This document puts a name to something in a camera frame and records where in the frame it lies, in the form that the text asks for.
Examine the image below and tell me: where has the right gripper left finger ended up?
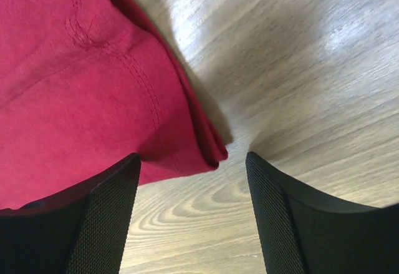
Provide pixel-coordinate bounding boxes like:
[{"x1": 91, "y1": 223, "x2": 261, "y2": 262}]
[{"x1": 1, "y1": 154, "x2": 141, "y2": 273}]

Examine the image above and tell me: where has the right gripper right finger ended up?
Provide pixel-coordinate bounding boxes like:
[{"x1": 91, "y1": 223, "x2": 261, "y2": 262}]
[{"x1": 245, "y1": 152, "x2": 398, "y2": 273}]

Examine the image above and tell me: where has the dark red t-shirt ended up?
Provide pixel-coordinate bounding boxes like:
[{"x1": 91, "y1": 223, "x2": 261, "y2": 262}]
[{"x1": 1, "y1": 0, "x2": 228, "y2": 208}]

